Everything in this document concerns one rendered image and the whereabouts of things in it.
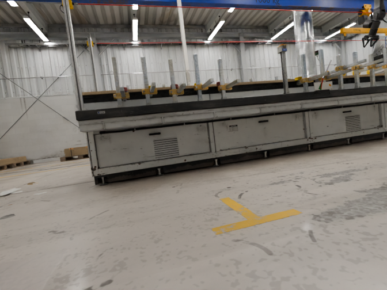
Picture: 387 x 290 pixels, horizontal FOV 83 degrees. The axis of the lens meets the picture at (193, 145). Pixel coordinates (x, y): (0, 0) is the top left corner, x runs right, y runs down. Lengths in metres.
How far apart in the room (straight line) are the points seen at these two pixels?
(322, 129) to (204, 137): 1.60
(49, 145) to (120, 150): 7.50
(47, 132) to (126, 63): 4.00
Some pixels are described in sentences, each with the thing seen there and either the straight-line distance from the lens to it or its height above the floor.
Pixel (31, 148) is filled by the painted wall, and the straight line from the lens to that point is 9.90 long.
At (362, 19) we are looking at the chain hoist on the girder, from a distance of 8.27.
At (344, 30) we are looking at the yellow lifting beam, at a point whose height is 2.62.
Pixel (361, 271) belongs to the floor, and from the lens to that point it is 0.76.
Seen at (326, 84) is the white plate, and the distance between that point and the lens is 3.00.
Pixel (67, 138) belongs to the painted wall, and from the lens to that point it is 9.53.
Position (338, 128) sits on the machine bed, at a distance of 3.46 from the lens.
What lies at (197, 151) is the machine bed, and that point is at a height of 0.19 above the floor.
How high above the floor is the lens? 0.40
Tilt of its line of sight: 3 degrees down
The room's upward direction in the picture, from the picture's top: 7 degrees counter-clockwise
